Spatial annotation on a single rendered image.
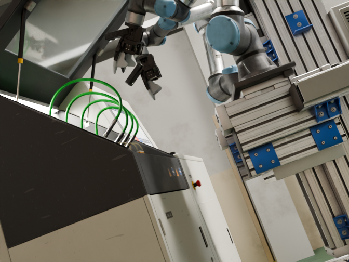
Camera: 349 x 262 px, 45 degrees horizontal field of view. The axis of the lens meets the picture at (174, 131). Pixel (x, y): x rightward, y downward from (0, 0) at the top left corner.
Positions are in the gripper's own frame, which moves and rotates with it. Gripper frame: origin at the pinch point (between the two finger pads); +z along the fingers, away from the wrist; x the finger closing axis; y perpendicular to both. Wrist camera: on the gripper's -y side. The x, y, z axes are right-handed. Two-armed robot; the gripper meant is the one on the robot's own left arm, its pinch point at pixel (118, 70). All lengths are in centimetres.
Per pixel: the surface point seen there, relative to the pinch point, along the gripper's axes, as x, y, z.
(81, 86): 43, -40, 24
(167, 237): -31, 48, 44
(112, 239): -38, 31, 49
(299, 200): 207, 99, 99
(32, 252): -43, 4, 65
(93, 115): 39, -27, 36
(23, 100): 0, -43, 28
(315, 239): 199, 122, 124
